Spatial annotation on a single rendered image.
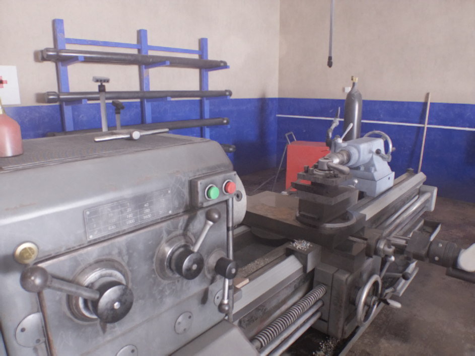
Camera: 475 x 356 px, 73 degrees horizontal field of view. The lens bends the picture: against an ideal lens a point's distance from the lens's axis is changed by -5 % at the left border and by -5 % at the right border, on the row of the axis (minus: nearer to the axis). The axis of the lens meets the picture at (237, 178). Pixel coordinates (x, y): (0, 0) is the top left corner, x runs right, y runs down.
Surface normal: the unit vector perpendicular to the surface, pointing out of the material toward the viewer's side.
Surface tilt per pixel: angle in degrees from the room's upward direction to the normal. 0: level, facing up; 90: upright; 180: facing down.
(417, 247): 33
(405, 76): 90
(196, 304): 90
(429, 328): 0
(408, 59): 90
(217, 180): 90
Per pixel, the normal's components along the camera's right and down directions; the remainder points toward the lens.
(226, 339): 0.40, -0.73
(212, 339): 0.00, -0.97
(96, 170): 0.52, -0.57
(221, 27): 0.74, 0.17
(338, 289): -0.67, 0.18
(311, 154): -0.37, 0.23
